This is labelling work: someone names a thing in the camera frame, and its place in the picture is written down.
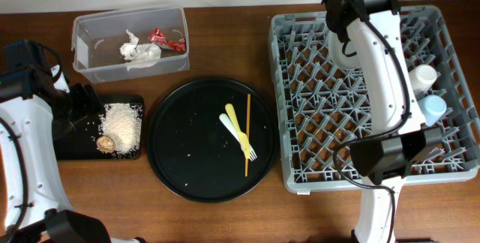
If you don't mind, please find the brown food patty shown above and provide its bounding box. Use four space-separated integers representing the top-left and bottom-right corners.
96 136 116 153

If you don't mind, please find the white rice pile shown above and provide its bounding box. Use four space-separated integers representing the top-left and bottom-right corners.
94 103 143 159

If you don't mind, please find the white napkin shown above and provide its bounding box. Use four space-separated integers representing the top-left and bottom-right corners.
119 29 161 71

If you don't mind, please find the white plastic cup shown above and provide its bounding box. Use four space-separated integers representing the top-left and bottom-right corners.
409 64 437 99

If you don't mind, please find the wooden chopstick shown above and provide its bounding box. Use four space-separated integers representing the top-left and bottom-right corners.
244 94 251 177

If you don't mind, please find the red snack wrapper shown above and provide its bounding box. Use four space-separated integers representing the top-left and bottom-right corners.
148 28 187 52

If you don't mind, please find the light blue cup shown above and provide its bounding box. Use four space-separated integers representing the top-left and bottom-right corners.
418 94 447 127

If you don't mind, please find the white plastic fork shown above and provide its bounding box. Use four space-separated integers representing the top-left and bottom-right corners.
219 113 257 161

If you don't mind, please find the yellow plastic knife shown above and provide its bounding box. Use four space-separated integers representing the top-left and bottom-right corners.
225 103 251 159

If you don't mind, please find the grey plate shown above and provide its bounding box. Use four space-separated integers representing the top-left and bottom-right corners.
328 31 360 69

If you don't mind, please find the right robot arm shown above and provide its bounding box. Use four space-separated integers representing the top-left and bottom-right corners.
322 0 442 242

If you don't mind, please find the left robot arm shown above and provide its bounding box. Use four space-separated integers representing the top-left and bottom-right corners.
1 97 133 243

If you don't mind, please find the clear plastic waste bin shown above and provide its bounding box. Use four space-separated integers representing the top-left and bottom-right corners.
71 4 190 83

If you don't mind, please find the grey dishwasher rack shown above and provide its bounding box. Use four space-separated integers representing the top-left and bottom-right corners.
268 5 479 194

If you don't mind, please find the black rectangular tray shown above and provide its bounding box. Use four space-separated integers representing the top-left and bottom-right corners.
53 93 145 161

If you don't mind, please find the round black serving tray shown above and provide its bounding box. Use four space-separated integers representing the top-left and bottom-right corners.
146 78 279 203

